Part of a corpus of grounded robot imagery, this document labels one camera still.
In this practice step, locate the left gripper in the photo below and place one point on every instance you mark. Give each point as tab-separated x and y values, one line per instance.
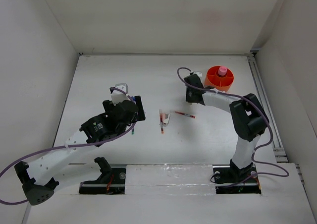
140	114

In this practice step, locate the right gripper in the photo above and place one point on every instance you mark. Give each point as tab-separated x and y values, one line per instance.
188	98

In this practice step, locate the pink capped glue stick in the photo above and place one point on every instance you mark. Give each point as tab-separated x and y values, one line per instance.
222	71

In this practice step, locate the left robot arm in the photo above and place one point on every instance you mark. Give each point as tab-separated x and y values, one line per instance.
42	177

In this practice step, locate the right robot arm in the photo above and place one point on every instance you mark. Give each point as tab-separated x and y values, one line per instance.
248	119

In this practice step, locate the orange gel pen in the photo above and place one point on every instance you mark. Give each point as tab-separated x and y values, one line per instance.
161	123

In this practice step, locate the red gel pen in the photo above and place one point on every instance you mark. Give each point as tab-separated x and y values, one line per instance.
185	114

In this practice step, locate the orange round organizer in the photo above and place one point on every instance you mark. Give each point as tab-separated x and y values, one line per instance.
223	84

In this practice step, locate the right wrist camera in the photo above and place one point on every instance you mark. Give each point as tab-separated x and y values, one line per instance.
199	74

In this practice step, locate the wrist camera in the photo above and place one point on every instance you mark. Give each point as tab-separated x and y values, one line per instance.
119	94
199	74

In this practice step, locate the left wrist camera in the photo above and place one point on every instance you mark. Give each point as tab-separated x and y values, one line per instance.
119	94

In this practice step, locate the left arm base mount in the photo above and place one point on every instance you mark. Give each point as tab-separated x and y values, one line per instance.
110	182

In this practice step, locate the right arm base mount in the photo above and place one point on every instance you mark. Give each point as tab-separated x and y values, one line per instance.
229	180

